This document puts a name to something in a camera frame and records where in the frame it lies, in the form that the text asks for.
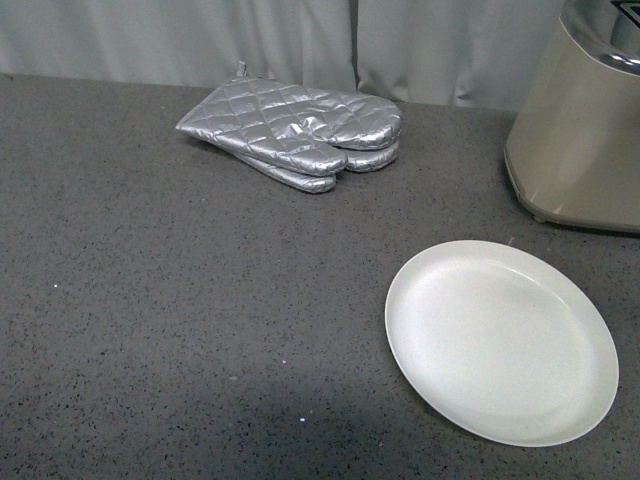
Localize grey curtain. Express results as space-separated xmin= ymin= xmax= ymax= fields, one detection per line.
xmin=1 ymin=1 xmax=562 ymax=110

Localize white round plate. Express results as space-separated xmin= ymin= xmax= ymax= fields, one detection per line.
xmin=385 ymin=240 xmax=619 ymax=447

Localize cream toaster with chrome top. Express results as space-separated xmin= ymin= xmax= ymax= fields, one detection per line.
xmin=504 ymin=1 xmax=639 ymax=233

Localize upper silver quilted oven mitt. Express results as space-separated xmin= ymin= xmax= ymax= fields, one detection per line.
xmin=176 ymin=67 xmax=401 ymax=177

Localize silver quilted oven mitt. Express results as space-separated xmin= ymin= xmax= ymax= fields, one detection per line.
xmin=176 ymin=67 xmax=401 ymax=177
xmin=233 ymin=141 xmax=400 ymax=194

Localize lower silver quilted oven mitt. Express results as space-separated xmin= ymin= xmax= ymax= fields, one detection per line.
xmin=233 ymin=141 xmax=400 ymax=194

